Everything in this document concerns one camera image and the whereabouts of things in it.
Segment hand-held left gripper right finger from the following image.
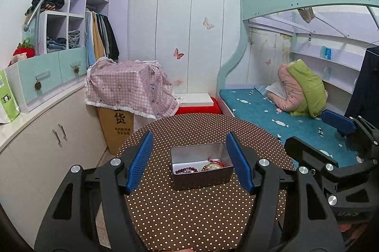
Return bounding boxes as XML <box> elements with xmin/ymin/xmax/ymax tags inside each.
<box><xmin>226</xmin><ymin>132</ymin><xmax>345</xmax><ymax>252</ymax></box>

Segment lavender bed wall shelf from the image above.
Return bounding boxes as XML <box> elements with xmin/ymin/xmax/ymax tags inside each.
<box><xmin>292</xmin><ymin>41</ymin><xmax>365</xmax><ymax>94</ymax></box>

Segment dark navy hanging jacket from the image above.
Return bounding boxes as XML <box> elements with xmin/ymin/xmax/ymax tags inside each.
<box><xmin>344</xmin><ymin>46</ymin><xmax>379</xmax><ymax>123</ymax></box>

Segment red cushion with white board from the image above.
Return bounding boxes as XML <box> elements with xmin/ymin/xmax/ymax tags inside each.
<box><xmin>174</xmin><ymin>93</ymin><xmax>221</xmax><ymax>116</ymax></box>

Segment pink green quilt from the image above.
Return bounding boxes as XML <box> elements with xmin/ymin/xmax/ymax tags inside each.
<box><xmin>266</xmin><ymin>59</ymin><xmax>329</xmax><ymax>118</ymax></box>

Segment white low cabinet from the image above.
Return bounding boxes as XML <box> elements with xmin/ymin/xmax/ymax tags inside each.
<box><xmin>0</xmin><ymin>83</ymin><xmax>108</xmax><ymax>208</ymax></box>

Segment pink checked cloth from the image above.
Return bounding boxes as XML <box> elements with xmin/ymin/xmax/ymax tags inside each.
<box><xmin>85</xmin><ymin>57</ymin><xmax>180</xmax><ymax>119</ymax></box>

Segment green white bag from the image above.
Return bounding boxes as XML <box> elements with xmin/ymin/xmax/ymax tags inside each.
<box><xmin>0</xmin><ymin>70</ymin><xmax>20</xmax><ymax>124</ymax></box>

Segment brown cardboard box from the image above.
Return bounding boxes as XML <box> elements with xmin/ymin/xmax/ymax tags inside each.
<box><xmin>98</xmin><ymin>106</ymin><xmax>135</xmax><ymax>155</ymax></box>

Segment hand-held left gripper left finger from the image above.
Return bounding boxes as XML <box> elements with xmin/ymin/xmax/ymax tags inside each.
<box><xmin>34</xmin><ymin>130</ymin><xmax>154</xmax><ymax>252</ymax></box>

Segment red strawberry plush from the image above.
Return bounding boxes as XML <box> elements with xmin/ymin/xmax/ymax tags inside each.
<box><xmin>8</xmin><ymin>39</ymin><xmax>35</xmax><ymax>66</ymax></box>

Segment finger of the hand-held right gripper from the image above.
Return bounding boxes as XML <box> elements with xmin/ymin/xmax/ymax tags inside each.
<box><xmin>284</xmin><ymin>136</ymin><xmax>340</xmax><ymax>170</ymax></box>
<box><xmin>321</xmin><ymin>109</ymin><xmax>379</xmax><ymax>152</ymax></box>

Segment dark clothes pile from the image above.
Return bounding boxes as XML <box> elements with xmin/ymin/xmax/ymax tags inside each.
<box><xmin>25</xmin><ymin>0</ymin><xmax>65</xmax><ymax>16</ymax></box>

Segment mustard yellow hanging shirt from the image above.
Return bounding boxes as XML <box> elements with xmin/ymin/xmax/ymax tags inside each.
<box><xmin>93</xmin><ymin>12</ymin><xmax>105</xmax><ymax>60</ymax></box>

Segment grey metal tin box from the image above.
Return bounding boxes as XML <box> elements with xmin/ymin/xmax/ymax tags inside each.
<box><xmin>170</xmin><ymin>142</ymin><xmax>234</xmax><ymax>191</ymax></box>

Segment teal drawer unit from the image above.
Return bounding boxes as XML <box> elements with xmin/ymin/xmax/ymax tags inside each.
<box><xmin>6</xmin><ymin>47</ymin><xmax>89</xmax><ymax>114</ymax></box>

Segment folded blue jeans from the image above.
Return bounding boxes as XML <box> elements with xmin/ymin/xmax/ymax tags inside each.
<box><xmin>46</xmin><ymin>37</ymin><xmax>67</xmax><ymax>53</ymax></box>

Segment black hanging jacket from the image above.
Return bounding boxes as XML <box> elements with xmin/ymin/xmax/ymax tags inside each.
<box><xmin>105</xmin><ymin>15</ymin><xmax>120</xmax><ymax>62</ymax></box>

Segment lavender staircase shelf unit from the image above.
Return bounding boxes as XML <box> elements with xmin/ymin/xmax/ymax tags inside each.
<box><xmin>24</xmin><ymin>0</ymin><xmax>115</xmax><ymax>56</ymax></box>

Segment pale jade pendant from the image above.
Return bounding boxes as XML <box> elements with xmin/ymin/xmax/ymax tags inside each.
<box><xmin>201</xmin><ymin>162</ymin><xmax>222</xmax><ymax>172</ymax></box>

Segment tan hanging cloth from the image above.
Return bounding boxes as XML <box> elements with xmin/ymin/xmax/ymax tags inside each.
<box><xmin>297</xmin><ymin>6</ymin><xmax>316</xmax><ymax>23</ymax></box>

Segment white pillow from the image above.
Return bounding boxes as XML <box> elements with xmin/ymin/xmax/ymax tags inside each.
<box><xmin>265</xmin><ymin>81</ymin><xmax>286</xmax><ymax>100</ymax></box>

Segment folded light jeans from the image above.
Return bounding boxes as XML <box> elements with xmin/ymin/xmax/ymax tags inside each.
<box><xmin>68</xmin><ymin>30</ymin><xmax>81</xmax><ymax>48</ymax></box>

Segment dark red bead bracelet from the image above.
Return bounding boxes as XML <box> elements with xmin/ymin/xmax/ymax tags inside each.
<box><xmin>174</xmin><ymin>167</ymin><xmax>199</xmax><ymax>175</ymax></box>

